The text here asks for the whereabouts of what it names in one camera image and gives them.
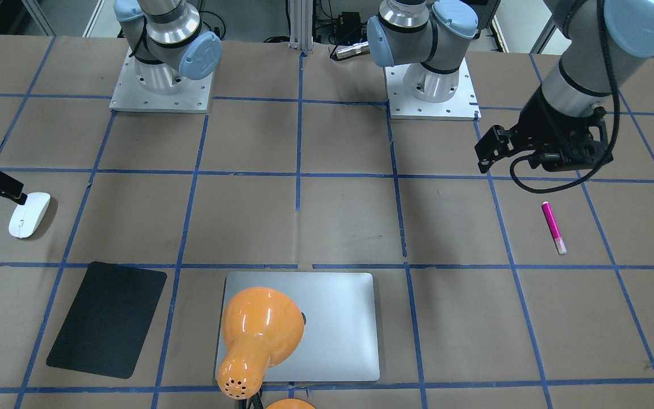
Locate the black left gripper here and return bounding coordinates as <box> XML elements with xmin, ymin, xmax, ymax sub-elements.
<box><xmin>474</xmin><ymin>89</ymin><xmax>614</xmax><ymax>174</ymax></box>

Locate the white computer mouse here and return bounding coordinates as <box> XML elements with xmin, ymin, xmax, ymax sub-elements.
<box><xmin>8</xmin><ymin>192</ymin><xmax>52</xmax><ymax>239</ymax></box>

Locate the pink highlighter pen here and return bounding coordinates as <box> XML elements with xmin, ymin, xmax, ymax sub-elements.
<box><xmin>542</xmin><ymin>201</ymin><xmax>567</xmax><ymax>254</ymax></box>

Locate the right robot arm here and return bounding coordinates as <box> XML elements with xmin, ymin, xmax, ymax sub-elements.
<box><xmin>111</xmin><ymin>1</ymin><xmax>223</xmax><ymax>113</ymax></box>

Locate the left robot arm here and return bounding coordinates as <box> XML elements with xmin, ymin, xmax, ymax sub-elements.
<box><xmin>475</xmin><ymin>1</ymin><xmax>654</xmax><ymax>173</ymax></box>

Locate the black mousepad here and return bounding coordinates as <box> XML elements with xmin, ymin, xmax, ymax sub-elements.
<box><xmin>46</xmin><ymin>261</ymin><xmax>167</xmax><ymax>379</ymax></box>

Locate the grey closed laptop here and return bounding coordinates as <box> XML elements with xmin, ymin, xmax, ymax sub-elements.
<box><xmin>223</xmin><ymin>271</ymin><xmax>380</xmax><ymax>383</ymax></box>

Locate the orange desk lamp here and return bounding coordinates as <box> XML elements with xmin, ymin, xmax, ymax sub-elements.
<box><xmin>215</xmin><ymin>287</ymin><xmax>306</xmax><ymax>408</ymax></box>

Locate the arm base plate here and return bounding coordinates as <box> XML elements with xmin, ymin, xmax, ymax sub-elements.
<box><xmin>384</xmin><ymin>59</ymin><xmax>482</xmax><ymax>121</ymax></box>
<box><xmin>110</xmin><ymin>49</ymin><xmax>215</xmax><ymax>114</ymax></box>

